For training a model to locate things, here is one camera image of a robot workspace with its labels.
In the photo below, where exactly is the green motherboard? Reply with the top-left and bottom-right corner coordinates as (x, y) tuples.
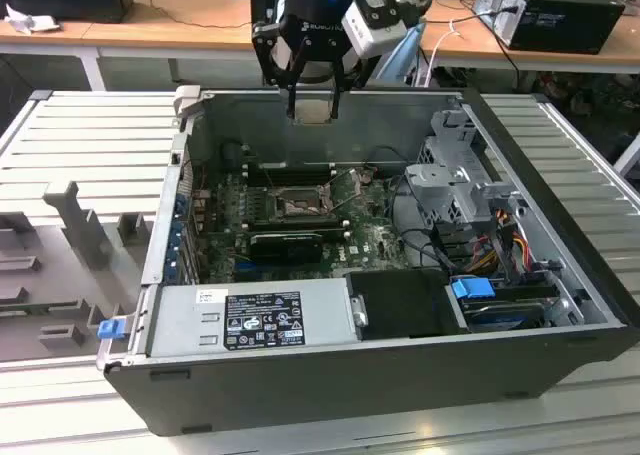
(192, 163), (417, 284)

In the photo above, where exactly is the black plastic shroud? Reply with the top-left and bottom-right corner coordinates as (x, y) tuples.
(344, 268), (472, 342)

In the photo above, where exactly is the coloured wire bundle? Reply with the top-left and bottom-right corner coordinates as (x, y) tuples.
(469, 209), (533, 277)

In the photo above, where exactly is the crumpled white paper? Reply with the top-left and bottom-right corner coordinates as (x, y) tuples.
(3, 1), (62, 37)

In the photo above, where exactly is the metal socket cover frame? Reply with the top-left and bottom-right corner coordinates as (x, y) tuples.
(322, 166), (362, 214)

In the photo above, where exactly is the blue disk carrier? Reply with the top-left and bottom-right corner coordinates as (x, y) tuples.
(449, 275), (497, 309)

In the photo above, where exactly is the black PC tower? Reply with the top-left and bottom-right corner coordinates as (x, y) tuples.
(471, 0), (627, 56)

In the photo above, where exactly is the grey case latch handle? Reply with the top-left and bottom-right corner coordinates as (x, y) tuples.
(172, 85), (203, 123)

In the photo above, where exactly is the grey power supply unit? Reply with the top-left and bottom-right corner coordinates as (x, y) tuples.
(143, 276), (362, 360)

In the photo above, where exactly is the black open PC case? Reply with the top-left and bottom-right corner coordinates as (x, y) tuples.
(94, 85), (640, 439)

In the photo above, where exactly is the upright black desk box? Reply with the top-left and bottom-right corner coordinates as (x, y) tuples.
(250, 0), (282, 26)

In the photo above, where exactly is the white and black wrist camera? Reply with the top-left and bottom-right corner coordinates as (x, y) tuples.
(341, 0), (407, 60)

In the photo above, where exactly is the grey parts rack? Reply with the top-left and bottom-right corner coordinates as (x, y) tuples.
(0, 179), (157, 364)

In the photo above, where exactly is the blue card retainer strip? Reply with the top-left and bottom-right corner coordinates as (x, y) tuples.
(167, 189), (191, 283)

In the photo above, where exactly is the blue case latch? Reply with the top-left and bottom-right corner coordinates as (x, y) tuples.
(97, 319), (126, 341)

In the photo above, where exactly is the black cylinder part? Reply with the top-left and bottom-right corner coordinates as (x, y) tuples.
(221, 141), (245, 171)

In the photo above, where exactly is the CPU socket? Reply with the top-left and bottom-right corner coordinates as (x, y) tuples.
(271, 183), (335, 222)

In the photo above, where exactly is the CPU silver plate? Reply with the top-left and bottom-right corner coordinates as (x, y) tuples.
(293, 99), (335, 126)

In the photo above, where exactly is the wooden desk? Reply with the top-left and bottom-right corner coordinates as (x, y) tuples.
(417, 0), (640, 92)
(0, 0), (271, 92)

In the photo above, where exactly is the grey metal drive cage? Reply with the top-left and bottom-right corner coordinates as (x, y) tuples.
(402, 107), (527, 227)

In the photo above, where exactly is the black graphics card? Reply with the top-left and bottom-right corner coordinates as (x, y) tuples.
(247, 231), (326, 266)

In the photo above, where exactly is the white cable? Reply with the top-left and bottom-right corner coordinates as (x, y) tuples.
(426, 18), (463, 87)

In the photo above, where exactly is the hard disk drive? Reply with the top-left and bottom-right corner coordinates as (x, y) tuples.
(461, 299), (547, 333)

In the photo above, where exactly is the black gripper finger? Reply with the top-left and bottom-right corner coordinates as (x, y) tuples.
(251, 21), (312, 122)
(328, 44), (377, 122)

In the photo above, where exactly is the pale blue teach pendant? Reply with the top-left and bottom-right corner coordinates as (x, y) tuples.
(372, 22), (427, 87)

